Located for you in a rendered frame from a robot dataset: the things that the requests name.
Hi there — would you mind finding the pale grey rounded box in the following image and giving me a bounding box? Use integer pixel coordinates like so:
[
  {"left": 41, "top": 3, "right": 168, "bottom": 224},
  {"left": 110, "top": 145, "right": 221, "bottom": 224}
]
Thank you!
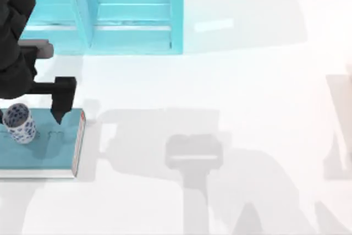
[{"left": 17, "top": 39, "right": 54, "bottom": 60}]

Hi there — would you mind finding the blue and white cup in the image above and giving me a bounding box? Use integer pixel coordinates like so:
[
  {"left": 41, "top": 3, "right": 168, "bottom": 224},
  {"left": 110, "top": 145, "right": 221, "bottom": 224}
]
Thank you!
[{"left": 2, "top": 102, "right": 37, "bottom": 145}]

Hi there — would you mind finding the teal book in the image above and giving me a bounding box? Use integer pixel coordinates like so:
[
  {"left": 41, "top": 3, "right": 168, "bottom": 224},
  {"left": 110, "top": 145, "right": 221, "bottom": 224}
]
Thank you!
[{"left": 0, "top": 107, "right": 87, "bottom": 179}]

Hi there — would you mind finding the light blue rack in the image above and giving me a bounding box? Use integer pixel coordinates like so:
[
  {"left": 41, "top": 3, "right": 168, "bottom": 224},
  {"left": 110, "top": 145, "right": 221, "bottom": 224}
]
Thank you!
[{"left": 18, "top": 0, "right": 185, "bottom": 56}]

